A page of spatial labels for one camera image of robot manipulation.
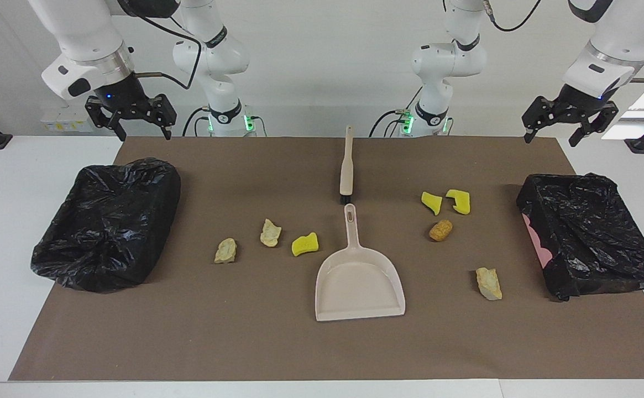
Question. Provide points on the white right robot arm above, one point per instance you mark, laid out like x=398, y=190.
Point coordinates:
x=89, y=33

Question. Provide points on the yellow sponge piece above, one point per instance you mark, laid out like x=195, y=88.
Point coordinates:
x=431, y=202
x=304, y=245
x=461, y=203

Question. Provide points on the beige plastic dustpan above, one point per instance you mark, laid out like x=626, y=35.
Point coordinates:
x=355, y=282

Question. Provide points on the beige hand brush black bristles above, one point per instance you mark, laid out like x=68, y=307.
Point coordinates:
x=346, y=171

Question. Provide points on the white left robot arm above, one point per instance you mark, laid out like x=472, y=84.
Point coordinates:
x=449, y=61

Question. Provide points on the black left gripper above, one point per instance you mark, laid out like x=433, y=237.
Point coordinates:
x=576, y=102

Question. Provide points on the black bag lining pink bin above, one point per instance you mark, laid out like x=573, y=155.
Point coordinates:
x=592, y=232

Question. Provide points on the white wall socket box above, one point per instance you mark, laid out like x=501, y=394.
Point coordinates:
x=62, y=124

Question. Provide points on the pink plastic bin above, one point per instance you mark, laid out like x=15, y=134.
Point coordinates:
x=540, y=243

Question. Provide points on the brown cork piece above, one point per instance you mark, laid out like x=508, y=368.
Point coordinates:
x=440, y=231

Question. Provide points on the black bag fully covering bin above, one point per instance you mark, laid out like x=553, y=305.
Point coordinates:
x=106, y=221

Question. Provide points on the brown table mat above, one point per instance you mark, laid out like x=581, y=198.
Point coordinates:
x=244, y=331

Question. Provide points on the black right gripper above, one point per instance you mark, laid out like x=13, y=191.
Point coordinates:
x=125, y=99

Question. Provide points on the beige foam chunk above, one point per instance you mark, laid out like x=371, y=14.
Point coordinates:
x=270, y=235
x=488, y=283
x=225, y=251

